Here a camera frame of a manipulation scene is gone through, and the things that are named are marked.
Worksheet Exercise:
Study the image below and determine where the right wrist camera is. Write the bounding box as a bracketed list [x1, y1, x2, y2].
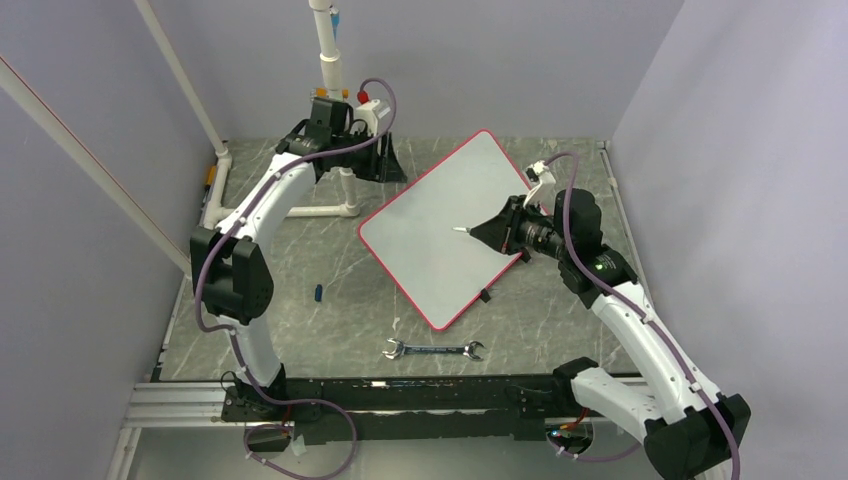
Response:
[523, 160, 556, 209]

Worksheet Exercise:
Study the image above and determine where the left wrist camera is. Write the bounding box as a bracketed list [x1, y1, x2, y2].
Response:
[351, 91, 392, 137]

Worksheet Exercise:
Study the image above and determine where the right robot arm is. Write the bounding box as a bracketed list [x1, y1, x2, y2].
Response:
[467, 189, 751, 479]

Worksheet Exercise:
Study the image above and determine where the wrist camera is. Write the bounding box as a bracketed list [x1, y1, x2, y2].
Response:
[523, 160, 556, 209]
[351, 91, 392, 137]

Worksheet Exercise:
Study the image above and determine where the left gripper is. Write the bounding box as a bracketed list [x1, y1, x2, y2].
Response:
[332, 129, 407, 184]

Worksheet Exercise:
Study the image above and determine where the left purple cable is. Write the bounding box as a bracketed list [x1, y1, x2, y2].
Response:
[193, 78, 399, 480]

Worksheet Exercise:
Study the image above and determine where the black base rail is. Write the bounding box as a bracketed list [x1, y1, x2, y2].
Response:
[221, 374, 598, 446]

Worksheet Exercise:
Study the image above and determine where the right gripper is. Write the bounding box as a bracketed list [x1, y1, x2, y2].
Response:
[471, 194, 572, 261]

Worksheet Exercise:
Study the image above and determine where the pink framed whiteboard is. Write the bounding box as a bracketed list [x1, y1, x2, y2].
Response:
[358, 130, 530, 331]

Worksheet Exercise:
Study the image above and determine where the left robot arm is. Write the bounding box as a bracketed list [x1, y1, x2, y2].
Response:
[190, 93, 407, 420]

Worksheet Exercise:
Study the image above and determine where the white PVC pipe frame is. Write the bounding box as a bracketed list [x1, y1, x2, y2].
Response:
[1, 1, 344, 276]

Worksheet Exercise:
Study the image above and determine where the silver open end wrench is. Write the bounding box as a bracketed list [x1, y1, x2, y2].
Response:
[382, 338, 485, 361]

